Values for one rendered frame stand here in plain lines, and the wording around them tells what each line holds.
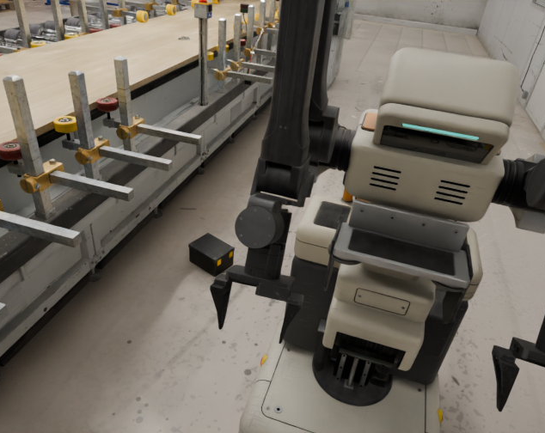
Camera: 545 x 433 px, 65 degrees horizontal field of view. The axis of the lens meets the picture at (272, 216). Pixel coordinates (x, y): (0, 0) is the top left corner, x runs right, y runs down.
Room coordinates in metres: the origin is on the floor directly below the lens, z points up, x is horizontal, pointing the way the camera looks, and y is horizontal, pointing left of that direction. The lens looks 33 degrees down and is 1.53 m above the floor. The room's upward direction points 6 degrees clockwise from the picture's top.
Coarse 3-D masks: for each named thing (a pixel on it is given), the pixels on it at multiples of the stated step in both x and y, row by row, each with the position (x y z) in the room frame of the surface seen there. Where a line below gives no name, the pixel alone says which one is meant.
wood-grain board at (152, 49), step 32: (224, 0) 5.10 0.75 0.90; (256, 0) 5.37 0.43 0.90; (96, 32) 2.94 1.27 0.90; (128, 32) 3.04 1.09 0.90; (160, 32) 3.14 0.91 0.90; (192, 32) 3.25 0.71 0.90; (0, 64) 2.04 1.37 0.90; (32, 64) 2.09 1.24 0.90; (64, 64) 2.14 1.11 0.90; (96, 64) 2.20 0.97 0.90; (128, 64) 2.26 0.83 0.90; (160, 64) 2.32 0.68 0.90; (0, 96) 1.62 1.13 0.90; (32, 96) 1.66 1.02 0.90; (64, 96) 1.70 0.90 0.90; (96, 96) 1.73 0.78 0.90; (0, 128) 1.33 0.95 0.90
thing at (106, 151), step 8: (64, 144) 1.43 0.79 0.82; (72, 144) 1.42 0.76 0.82; (104, 152) 1.39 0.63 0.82; (112, 152) 1.38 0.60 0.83; (120, 152) 1.38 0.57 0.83; (128, 152) 1.39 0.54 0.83; (120, 160) 1.38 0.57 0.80; (128, 160) 1.37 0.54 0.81; (136, 160) 1.36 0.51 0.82; (144, 160) 1.35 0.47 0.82; (152, 160) 1.35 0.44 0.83; (160, 160) 1.35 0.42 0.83; (168, 160) 1.36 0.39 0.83; (160, 168) 1.34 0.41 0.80; (168, 168) 1.33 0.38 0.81
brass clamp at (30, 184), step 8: (48, 168) 1.17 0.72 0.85; (56, 168) 1.19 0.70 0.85; (24, 176) 1.12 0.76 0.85; (32, 176) 1.11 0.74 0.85; (40, 176) 1.12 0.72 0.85; (48, 176) 1.15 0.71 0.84; (24, 184) 1.09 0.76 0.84; (32, 184) 1.09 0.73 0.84; (40, 184) 1.12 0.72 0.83; (48, 184) 1.14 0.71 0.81; (32, 192) 1.09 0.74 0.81
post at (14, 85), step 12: (12, 84) 1.12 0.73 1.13; (12, 96) 1.12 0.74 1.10; (24, 96) 1.14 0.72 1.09; (12, 108) 1.12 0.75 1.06; (24, 108) 1.13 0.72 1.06; (24, 120) 1.12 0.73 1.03; (24, 132) 1.12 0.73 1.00; (24, 144) 1.12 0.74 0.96; (36, 144) 1.14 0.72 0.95; (24, 156) 1.12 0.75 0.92; (36, 156) 1.13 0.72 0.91; (36, 168) 1.12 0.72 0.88; (36, 192) 1.12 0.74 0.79; (48, 192) 1.15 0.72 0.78; (36, 204) 1.12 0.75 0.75; (48, 204) 1.13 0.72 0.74
